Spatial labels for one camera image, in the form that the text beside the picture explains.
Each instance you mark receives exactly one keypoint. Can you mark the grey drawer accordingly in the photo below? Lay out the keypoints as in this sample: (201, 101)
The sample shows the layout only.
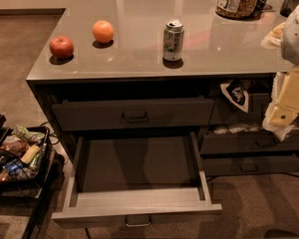
(248, 142)
(73, 116)
(224, 112)
(250, 165)
(136, 182)

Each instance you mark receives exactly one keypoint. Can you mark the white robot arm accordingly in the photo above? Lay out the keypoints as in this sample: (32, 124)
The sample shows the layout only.
(286, 37)

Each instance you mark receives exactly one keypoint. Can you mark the black white chip bag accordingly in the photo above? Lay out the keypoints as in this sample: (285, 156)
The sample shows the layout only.
(236, 93)

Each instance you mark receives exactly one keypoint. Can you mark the large snack jar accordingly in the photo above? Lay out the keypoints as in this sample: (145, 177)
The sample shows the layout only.
(235, 9)

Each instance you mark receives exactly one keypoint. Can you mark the green white soda can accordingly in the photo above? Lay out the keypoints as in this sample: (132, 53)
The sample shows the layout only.
(173, 34)

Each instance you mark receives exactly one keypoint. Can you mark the grey counter cabinet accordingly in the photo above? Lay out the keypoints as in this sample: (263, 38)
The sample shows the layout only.
(154, 67)

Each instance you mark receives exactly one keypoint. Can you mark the orange fruit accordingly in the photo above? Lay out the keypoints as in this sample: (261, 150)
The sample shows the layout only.
(103, 32)

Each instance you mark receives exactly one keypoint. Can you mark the red apple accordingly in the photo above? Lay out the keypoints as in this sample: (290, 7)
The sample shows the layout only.
(61, 47)

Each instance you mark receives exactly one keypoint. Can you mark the black bin of snacks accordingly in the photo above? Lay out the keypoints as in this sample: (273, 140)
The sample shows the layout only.
(24, 157)

